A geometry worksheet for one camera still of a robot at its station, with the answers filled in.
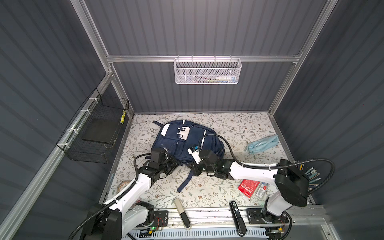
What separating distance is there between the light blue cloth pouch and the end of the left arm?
517 mm

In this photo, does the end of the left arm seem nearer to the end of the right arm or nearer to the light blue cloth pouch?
the end of the right arm

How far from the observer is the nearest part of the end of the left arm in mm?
618

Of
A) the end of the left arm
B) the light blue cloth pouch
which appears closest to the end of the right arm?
the end of the left arm

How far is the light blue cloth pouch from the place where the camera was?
3.11 feet
